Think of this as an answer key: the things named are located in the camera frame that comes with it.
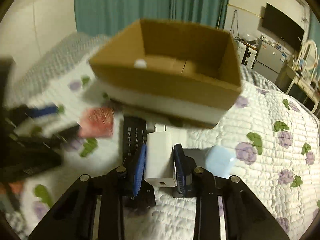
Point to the red patterned small box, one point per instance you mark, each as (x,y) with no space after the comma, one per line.
(96,123)

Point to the white dressing table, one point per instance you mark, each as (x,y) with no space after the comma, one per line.
(292,84)

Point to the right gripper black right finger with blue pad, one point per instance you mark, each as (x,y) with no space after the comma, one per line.
(245,215)

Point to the teal curtain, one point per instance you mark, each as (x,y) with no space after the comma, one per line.
(107,17)

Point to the black remote control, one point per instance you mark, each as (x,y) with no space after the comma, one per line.
(134,133)

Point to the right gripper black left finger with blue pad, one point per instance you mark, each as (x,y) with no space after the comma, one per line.
(72,216)

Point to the white suitcase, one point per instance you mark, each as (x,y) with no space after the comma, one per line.
(246,54)

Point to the grey checkered bedsheet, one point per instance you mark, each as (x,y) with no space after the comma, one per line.
(55,63)

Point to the oval white vanity mirror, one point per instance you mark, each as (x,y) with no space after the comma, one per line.
(308,57)

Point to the silver mini fridge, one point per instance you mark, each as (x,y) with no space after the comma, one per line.
(269,61)

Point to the white cylinder in box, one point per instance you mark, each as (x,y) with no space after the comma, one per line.
(140,63)

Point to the light blue case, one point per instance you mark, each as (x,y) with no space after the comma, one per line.
(219,161)

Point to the black wall television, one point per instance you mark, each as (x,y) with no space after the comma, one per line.
(283,26)

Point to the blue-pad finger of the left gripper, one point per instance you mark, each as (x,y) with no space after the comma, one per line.
(23,112)

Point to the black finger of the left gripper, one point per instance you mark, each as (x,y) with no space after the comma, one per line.
(60,134)

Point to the brown cardboard box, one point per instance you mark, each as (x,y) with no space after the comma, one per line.
(187,61)

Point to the white USB wall charger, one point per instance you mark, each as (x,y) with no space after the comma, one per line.
(159,162)

